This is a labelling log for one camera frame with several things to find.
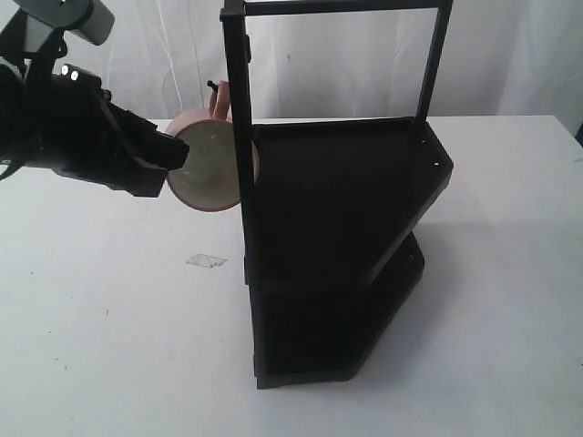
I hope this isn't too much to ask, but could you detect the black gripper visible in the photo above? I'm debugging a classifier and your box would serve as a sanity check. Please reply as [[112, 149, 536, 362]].
[[1, 65, 189, 198]]

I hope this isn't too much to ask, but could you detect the black two-tier metal rack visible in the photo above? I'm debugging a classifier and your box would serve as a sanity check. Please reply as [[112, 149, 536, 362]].
[[220, 1, 454, 390]]

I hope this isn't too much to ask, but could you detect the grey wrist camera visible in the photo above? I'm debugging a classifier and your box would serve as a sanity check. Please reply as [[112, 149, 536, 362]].
[[5, 0, 115, 52]]

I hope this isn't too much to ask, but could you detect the clear tape piece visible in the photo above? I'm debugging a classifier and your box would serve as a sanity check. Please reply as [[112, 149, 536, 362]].
[[186, 254, 228, 269]]

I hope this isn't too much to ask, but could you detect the black rack hook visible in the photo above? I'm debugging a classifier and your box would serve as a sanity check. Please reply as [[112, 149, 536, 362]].
[[207, 80, 219, 93]]

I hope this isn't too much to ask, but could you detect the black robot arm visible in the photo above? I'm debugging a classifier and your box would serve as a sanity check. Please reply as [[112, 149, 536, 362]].
[[1, 60, 189, 198]]

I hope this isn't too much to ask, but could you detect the pink ceramic mug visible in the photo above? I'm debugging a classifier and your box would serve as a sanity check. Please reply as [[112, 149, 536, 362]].
[[166, 81, 240, 212]]

